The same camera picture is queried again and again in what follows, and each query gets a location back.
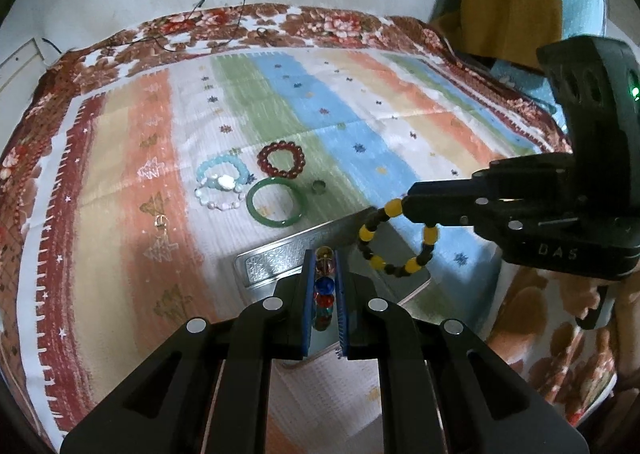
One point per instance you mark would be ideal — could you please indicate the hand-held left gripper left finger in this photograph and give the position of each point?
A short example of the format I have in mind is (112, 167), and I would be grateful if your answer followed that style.
(309, 304)

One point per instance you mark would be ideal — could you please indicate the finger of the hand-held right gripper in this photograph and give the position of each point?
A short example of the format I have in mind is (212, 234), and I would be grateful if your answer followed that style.
(530, 176)
(450, 201)

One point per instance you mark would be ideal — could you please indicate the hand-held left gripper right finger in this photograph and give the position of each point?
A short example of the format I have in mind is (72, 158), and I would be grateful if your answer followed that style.
(341, 304)

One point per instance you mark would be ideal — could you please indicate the metal tin box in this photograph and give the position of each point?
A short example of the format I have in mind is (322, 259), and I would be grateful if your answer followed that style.
(280, 259)

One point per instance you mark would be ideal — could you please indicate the green jade bangle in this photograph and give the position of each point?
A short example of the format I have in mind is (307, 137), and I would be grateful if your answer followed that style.
(256, 216)

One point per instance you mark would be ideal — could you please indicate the striped patterned cloth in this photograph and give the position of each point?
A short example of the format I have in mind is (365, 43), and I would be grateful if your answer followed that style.
(380, 109)

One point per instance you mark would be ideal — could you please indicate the light blue cloth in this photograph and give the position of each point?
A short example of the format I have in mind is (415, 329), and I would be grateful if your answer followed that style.
(582, 4)

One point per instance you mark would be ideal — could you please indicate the striped colourful tablecloth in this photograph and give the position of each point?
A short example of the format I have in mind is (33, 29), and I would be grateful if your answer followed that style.
(310, 24)

